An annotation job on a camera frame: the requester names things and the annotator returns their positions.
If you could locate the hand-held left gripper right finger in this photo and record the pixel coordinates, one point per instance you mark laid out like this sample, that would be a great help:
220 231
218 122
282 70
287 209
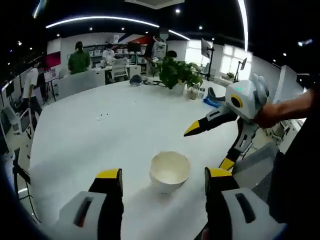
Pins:
240 215

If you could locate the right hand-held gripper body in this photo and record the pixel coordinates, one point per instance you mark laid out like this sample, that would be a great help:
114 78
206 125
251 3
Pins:
250 100

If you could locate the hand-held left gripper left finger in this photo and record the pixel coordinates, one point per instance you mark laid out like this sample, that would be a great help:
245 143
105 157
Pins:
82 215

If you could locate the green printed white paper cup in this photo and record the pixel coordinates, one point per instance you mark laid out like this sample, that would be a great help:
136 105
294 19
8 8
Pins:
170 175

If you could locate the person's right hand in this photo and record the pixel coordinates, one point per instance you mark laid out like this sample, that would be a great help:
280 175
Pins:
270 115

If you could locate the person's left hand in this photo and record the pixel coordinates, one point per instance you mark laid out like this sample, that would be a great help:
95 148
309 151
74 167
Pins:
204 233

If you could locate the grey curved object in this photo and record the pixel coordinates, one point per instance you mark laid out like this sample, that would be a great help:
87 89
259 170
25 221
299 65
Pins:
211 93

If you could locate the grey mesh office chair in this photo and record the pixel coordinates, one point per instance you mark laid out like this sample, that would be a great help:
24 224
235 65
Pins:
262 155

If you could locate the small glass jar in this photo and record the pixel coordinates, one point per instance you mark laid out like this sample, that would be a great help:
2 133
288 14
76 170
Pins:
193 93

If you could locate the small potted plant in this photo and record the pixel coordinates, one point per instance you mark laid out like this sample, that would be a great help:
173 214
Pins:
230 75

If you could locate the small monitor on black stand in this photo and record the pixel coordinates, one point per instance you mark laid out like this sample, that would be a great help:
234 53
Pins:
243 62

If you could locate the green potted plant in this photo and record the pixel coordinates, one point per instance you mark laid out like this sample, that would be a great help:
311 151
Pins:
175 72

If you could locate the person's dark clothing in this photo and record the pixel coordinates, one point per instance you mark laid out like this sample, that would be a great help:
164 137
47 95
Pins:
300 162

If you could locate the curved ceiling light strip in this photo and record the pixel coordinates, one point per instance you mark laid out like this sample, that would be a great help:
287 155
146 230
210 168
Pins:
246 27
105 17

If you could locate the black laptop stand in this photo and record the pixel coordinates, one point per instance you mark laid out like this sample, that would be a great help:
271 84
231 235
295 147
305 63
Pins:
21 172

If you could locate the grey round device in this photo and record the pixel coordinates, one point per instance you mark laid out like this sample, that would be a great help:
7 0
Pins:
136 80

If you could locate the white table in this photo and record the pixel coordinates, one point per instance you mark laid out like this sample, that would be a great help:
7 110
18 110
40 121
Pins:
125 130

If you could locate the white mesh office chair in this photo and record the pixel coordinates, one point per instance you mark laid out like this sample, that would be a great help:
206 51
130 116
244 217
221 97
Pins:
120 67

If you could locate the white storage shelving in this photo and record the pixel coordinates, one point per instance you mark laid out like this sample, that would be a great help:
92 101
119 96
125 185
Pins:
122 51

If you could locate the white desk partition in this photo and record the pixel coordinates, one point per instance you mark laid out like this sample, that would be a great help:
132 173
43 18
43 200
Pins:
82 82

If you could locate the small pink display screen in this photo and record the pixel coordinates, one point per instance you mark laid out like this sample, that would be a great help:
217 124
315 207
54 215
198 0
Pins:
51 74

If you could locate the large red display screen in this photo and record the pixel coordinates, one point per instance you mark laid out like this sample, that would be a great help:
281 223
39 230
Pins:
52 60

